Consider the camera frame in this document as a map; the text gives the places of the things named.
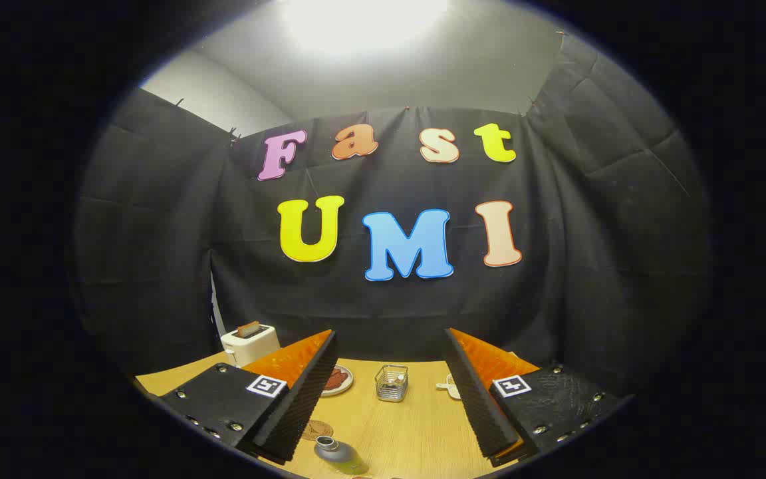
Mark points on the round wooden coaster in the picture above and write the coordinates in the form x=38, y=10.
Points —
x=320, y=431

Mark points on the wooden table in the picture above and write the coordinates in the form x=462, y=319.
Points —
x=409, y=432

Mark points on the cream toaster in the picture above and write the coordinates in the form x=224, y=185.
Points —
x=250, y=347

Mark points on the white divided dish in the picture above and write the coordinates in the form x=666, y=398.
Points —
x=451, y=387

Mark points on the red meat slices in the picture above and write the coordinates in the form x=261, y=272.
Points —
x=336, y=379

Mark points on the small white plate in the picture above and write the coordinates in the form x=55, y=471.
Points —
x=345, y=388

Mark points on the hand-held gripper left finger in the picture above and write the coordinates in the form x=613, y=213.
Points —
x=300, y=406

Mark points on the silver juice bottle green label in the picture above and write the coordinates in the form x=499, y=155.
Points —
x=340, y=456

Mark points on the toast slice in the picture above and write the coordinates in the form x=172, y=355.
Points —
x=248, y=328

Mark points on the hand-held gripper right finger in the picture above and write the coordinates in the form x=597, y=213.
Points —
x=483, y=406

